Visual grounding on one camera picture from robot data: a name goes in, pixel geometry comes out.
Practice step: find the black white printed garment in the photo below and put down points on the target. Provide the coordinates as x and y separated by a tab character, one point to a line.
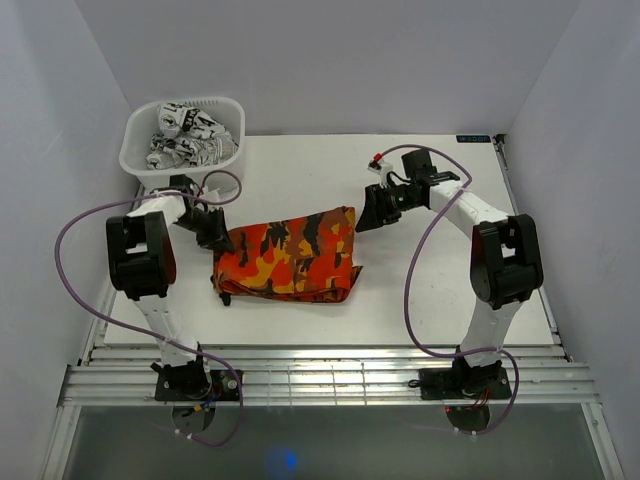
188	137

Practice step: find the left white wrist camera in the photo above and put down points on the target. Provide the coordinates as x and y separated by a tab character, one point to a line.
217	197

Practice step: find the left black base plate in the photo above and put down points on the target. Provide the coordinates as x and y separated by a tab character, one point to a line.
218	385

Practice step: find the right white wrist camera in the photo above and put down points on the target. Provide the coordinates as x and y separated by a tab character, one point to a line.
382	169

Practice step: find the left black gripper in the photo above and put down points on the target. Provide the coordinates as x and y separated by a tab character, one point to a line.
218	238

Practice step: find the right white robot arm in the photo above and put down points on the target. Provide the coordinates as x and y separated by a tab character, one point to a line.
505	268

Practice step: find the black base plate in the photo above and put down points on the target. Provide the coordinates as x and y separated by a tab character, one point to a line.
448	383
218	385

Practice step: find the small black label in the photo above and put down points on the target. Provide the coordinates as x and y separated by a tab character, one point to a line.
473	139

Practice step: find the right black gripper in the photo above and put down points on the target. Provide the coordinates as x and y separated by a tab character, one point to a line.
376	210

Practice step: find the aluminium rail frame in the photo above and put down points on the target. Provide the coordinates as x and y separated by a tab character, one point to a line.
120	375

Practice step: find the orange camouflage trousers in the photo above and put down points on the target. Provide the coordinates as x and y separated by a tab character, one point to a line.
306	259

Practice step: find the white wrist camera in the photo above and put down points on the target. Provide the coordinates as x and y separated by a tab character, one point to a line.
217	197
382	169

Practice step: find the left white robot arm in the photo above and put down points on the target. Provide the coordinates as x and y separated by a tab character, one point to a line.
142	265

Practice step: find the white plastic basket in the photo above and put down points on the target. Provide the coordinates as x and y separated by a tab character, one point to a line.
142	124

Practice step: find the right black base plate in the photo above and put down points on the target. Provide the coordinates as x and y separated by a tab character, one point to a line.
448	383

